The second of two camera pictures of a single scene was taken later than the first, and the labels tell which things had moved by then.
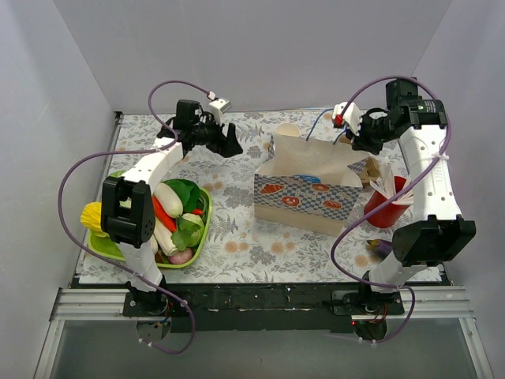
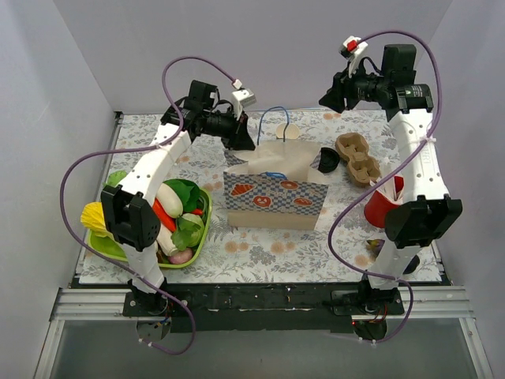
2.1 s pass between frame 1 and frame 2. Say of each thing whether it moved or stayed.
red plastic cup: stayed
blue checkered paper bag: moved
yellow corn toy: stayed
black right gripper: moved
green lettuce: stayed
